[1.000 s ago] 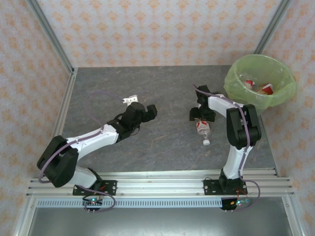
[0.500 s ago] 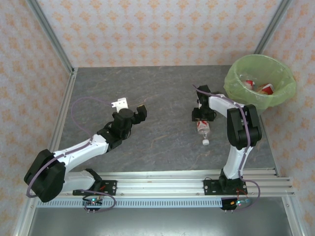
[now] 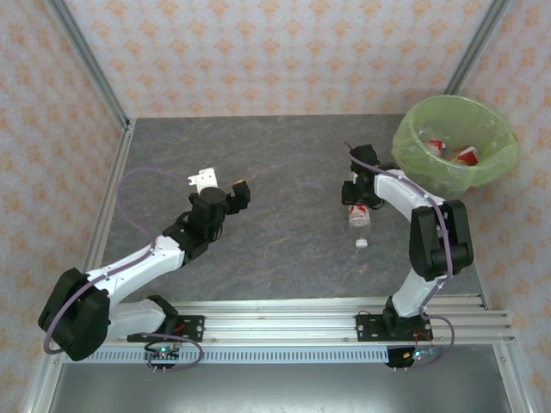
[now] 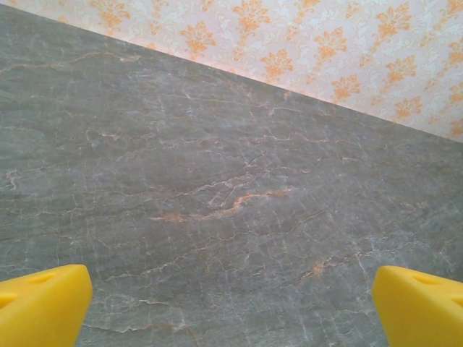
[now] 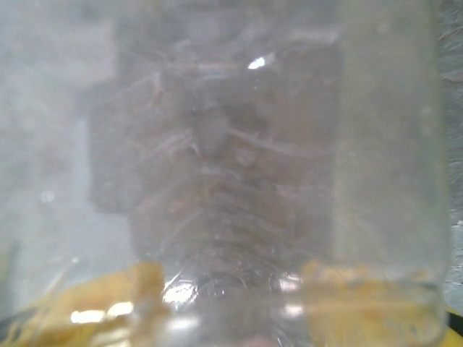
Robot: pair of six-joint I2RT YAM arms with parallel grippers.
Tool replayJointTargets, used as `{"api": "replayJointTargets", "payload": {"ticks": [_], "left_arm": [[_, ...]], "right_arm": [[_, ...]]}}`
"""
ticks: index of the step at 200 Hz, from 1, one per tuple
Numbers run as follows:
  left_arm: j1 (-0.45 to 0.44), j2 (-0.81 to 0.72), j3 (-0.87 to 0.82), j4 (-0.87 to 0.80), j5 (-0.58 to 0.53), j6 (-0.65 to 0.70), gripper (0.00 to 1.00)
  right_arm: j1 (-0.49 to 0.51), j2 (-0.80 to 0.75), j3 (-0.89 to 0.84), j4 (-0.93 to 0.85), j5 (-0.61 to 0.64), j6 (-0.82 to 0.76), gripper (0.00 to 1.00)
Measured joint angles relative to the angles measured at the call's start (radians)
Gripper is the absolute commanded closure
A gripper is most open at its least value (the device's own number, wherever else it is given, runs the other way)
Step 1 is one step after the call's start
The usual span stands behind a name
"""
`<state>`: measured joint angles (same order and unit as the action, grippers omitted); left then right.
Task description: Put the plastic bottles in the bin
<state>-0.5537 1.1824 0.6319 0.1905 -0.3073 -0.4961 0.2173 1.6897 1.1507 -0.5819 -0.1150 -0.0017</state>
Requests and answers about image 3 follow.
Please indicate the clear bottle red white label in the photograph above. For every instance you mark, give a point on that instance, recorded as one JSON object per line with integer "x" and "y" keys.
{"x": 359, "y": 219}
{"x": 435, "y": 146}

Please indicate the orange tea bottle red label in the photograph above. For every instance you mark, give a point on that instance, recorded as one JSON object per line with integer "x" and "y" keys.
{"x": 465, "y": 155}

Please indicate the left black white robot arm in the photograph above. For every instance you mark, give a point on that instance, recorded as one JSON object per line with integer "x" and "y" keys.
{"x": 138, "y": 266}

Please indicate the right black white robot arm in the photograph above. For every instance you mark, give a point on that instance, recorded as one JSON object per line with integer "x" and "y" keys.
{"x": 439, "y": 241}

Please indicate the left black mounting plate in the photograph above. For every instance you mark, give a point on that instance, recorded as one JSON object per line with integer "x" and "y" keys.
{"x": 193, "y": 327}

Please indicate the black mounting plate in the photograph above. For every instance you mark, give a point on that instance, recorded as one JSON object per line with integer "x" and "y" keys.
{"x": 193, "y": 327}
{"x": 370, "y": 327}

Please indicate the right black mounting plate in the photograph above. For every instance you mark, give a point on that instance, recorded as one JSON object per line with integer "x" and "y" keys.
{"x": 370, "y": 327}

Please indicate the left controller board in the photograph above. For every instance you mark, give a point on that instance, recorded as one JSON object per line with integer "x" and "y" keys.
{"x": 163, "y": 353}

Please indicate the controller board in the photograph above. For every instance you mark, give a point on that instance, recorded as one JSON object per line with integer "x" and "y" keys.
{"x": 163, "y": 353}
{"x": 409, "y": 356}

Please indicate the right controller board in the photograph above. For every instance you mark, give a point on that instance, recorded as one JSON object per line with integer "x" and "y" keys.
{"x": 409, "y": 356}

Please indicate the grey metal panel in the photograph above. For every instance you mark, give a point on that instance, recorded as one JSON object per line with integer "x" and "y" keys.
{"x": 280, "y": 391}

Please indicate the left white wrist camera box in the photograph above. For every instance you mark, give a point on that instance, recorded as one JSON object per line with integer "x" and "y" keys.
{"x": 204, "y": 178}

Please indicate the aluminium table side rail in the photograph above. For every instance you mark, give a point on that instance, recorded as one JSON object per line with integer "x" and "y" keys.
{"x": 117, "y": 172}

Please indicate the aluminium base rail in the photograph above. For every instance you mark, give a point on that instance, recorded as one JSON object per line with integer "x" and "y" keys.
{"x": 280, "y": 327}

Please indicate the aluminium frame post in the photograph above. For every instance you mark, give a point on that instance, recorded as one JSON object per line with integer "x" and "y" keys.
{"x": 478, "y": 43}
{"x": 88, "y": 60}

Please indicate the aluminium lower frame rail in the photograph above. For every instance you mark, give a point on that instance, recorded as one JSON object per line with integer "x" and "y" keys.
{"x": 514, "y": 378}
{"x": 45, "y": 378}

